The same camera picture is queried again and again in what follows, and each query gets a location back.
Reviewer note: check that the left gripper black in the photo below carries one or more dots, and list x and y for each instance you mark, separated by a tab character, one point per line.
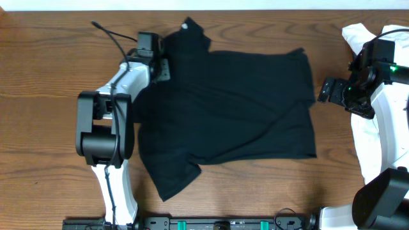
163	71

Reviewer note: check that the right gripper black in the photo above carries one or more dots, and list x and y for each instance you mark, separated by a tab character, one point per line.
366	112

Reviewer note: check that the black t-shirt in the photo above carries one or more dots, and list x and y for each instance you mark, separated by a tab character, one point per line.
222	106

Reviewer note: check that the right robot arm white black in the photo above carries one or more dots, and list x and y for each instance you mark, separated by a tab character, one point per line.
377	94

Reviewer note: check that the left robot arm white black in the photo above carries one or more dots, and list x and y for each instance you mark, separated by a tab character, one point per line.
105	138

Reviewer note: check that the white garment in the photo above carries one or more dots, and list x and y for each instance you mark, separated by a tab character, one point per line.
370	127

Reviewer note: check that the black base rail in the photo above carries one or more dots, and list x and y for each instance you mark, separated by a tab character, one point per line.
204	223

